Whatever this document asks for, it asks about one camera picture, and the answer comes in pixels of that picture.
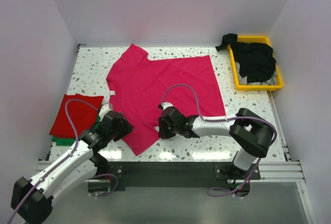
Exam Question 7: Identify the green folded t shirt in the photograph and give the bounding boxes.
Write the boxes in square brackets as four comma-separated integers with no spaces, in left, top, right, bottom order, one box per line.
[50,115,100,146]

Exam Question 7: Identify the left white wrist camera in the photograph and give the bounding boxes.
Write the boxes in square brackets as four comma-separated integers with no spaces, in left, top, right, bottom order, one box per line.
[98,102,112,120]

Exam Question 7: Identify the pink t shirt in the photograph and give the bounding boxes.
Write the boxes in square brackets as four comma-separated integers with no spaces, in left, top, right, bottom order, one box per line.
[106,44,225,156]

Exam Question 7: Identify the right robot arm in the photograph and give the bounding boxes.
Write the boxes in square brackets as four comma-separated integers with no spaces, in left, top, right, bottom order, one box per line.
[158,105,277,179]

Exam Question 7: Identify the grey t shirt in bin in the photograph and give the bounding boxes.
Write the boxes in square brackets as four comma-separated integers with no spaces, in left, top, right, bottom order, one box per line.
[236,63,277,86]

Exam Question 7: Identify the yellow plastic bin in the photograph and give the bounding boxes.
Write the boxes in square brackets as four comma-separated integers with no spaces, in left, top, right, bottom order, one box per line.
[227,35,284,92]

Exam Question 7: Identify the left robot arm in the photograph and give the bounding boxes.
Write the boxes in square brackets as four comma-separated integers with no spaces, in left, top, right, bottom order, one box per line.
[10,111,133,223]

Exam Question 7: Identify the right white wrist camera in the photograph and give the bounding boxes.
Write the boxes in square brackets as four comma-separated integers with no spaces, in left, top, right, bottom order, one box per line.
[158,102,173,111]

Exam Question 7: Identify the black t shirt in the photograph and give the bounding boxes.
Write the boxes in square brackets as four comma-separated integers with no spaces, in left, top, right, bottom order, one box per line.
[215,34,276,83]

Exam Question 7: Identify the aluminium frame rail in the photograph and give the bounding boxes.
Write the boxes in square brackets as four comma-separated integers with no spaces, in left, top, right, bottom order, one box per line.
[33,141,307,183]

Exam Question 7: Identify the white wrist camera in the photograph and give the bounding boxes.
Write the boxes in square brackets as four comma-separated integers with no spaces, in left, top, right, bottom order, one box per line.
[98,102,112,120]
[158,102,173,111]

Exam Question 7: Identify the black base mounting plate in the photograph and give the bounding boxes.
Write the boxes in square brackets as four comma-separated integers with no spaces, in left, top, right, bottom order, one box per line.
[87,160,259,196]

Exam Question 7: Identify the red folded t shirt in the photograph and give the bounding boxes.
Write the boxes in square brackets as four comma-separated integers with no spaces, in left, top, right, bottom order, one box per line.
[49,93,104,139]

